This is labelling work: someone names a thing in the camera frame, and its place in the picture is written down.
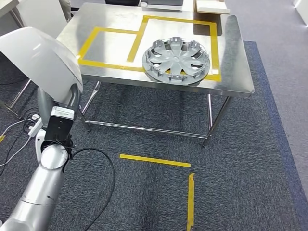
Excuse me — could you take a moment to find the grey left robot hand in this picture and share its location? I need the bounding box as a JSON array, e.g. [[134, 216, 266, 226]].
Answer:
[[37, 84, 82, 128]]

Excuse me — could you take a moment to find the white curved plastic part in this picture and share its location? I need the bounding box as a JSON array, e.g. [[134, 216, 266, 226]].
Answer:
[[0, 26, 84, 107]]

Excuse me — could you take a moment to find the yellow tape on workbench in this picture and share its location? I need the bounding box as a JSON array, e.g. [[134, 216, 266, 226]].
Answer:
[[77, 15, 222, 83]]

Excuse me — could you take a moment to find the steel workbench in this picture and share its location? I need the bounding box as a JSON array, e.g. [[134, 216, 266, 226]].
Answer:
[[57, 2, 255, 148]]

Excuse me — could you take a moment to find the white power strip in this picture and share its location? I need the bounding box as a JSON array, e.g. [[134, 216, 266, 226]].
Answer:
[[28, 114, 43, 138]]

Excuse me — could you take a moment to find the yellow floor tape strip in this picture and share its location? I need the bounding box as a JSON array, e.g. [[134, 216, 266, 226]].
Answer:
[[186, 172, 196, 231], [119, 154, 192, 168]]

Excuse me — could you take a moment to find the grey wheel hubcap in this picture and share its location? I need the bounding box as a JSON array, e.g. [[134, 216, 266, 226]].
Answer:
[[142, 37, 211, 86]]

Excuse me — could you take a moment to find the white flat box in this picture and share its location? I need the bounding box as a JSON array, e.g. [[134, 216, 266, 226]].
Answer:
[[196, 0, 231, 15]]

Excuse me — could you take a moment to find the white furniture corner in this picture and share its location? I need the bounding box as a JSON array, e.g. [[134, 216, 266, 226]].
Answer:
[[293, 0, 308, 16]]

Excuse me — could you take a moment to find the black power cable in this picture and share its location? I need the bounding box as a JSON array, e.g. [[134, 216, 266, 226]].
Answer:
[[0, 107, 40, 178]]

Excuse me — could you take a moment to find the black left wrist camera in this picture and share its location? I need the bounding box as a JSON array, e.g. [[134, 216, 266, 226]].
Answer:
[[44, 106, 75, 142]]

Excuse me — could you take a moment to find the white power cable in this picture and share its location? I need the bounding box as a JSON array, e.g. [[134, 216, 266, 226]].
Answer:
[[0, 119, 33, 167]]

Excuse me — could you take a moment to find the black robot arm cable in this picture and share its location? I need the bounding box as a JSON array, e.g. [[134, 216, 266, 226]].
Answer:
[[68, 148, 116, 231]]

